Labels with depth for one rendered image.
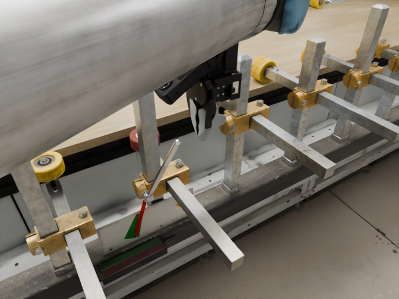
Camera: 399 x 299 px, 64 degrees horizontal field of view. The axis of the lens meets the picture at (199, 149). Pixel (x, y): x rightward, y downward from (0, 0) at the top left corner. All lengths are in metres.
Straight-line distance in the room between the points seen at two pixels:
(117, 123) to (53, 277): 0.42
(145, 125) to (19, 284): 0.47
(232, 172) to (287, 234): 0.96
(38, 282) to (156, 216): 0.30
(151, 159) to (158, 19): 0.56
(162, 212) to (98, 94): 0.70
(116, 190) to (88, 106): 0.89
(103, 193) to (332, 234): 1.28
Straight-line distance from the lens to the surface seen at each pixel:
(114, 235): 0.83
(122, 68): 0.17
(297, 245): 1.79
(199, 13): 0.22
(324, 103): 0.99
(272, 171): 1.07
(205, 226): 0.68
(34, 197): 0.69
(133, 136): 0.86
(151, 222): 0.85
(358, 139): 1.34
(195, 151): 1.10
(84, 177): 0.97
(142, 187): 0.77
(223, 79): 0.60
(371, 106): 1.78
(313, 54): 0.93
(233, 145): 0.86
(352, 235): 1.94
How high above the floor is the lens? 1.38
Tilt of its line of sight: 37 degrees down
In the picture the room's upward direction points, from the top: straight up
